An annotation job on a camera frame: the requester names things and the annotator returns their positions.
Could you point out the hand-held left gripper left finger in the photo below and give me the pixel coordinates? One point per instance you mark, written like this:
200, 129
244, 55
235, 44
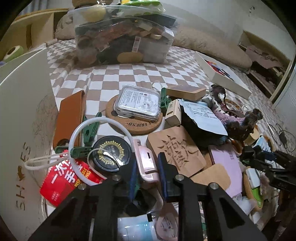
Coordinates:
133, 183

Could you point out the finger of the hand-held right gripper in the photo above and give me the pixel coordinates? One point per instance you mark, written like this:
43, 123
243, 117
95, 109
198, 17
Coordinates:
248, 153

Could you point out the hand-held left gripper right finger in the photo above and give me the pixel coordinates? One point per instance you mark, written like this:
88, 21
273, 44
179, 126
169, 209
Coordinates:
162, 176

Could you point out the pink handheld fan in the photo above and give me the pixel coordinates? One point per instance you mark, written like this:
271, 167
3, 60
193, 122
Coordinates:
145, 160

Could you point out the green plastic clip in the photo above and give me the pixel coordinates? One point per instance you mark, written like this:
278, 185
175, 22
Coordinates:
91, 129
165, 99
61, 148
79, 151

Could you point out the white cardboard box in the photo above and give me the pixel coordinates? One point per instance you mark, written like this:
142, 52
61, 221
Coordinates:
23, 104

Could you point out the small round wooden box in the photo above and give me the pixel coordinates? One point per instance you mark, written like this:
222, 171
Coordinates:
252, 139

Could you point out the pink notebook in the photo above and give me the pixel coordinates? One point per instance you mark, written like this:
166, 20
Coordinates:
226, 166

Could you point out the carved wooden board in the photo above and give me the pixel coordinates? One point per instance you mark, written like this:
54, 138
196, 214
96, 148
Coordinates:
175, 150

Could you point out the dark-haired knitted doll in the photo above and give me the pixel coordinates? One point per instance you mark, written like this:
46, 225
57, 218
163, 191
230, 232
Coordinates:
245, 122
218, 97

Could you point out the black round tin gold pattern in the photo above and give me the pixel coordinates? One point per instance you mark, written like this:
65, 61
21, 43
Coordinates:
111, 153

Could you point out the light wooden coaster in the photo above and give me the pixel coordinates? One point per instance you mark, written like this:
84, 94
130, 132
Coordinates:
212, 178

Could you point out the blue face mask packet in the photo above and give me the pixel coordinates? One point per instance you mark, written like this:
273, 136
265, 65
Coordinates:
134, 227

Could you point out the clear bagged white mask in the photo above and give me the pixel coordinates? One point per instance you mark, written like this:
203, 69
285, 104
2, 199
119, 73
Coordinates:
166, 224

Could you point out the black fabric pouch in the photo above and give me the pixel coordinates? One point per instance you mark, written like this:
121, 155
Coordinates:
196, 136

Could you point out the round printed coaster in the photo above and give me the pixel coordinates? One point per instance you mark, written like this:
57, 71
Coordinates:
238, 102

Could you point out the round cork coaster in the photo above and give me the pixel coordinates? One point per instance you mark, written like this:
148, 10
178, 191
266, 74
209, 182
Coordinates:
138, 127

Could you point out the white label packet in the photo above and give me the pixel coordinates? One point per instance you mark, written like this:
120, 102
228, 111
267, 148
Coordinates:
203, 115

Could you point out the small slotted wooden block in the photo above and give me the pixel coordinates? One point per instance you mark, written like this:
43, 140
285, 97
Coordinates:
173, 115

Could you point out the white flat picture box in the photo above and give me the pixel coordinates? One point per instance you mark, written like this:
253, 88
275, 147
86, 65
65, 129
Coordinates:
231, 85

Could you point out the red packet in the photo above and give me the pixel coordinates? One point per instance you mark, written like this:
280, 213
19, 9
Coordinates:
62, 185

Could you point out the clear plastic case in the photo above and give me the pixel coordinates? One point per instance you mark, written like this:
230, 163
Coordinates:
138, 102

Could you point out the wooden block with dark top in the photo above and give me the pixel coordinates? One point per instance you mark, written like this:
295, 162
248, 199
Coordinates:
185, 92

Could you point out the framed floor mirror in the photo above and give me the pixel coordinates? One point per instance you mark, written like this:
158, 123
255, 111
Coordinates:
266, 64

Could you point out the brown leather case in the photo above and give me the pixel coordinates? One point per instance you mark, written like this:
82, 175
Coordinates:
69, 113

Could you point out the brown checkered bedsheet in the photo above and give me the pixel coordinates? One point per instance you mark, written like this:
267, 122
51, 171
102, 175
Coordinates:
104, 76

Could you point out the oval wooden piece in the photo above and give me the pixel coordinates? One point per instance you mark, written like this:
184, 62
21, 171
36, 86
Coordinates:
129, 57

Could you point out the clear plastic storage bin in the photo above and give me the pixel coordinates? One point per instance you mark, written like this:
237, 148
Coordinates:
111, 41

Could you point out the green wet wipes pack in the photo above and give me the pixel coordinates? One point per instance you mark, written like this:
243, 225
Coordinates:
143, 5

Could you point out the yellow ball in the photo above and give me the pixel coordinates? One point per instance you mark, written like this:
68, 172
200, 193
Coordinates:
92, 12

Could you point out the green avocado plush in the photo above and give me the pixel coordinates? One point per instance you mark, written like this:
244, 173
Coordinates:
16, 52

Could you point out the wooden shelf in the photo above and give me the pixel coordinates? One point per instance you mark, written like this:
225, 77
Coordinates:
41, 30

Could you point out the brown fuzzy bear-ear headband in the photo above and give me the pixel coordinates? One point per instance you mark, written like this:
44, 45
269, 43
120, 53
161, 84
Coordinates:
81, 2

